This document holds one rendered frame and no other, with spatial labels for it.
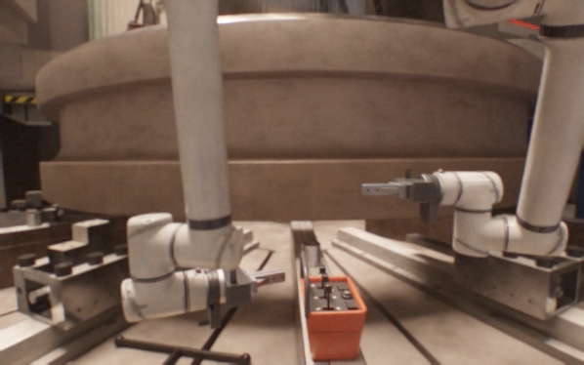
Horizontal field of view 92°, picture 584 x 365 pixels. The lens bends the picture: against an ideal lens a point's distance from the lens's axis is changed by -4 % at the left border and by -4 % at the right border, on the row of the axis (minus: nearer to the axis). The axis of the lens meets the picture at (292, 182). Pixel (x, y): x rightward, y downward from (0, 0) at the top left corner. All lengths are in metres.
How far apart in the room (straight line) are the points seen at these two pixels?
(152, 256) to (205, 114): 0.30
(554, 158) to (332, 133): 0.93
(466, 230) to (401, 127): 0.83
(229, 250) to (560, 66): 0.68
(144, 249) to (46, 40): 4.18
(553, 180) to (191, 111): 0.73
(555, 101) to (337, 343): 0.65
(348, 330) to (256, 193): 0.77
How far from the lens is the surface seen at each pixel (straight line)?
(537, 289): 1.64
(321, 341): 0.74
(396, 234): 3.08
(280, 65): 1.36
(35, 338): 1.64
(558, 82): 0.72
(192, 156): 0.54
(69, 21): 4.71
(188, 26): 0.55
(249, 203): 1.33
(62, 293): 1.52
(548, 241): 0.91
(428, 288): 2.03
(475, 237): 0.89
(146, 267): 0.66
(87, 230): 1.66
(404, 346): 1.54
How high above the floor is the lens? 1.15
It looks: 5 degrees down
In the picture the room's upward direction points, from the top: 1 degrees counter-clockwise
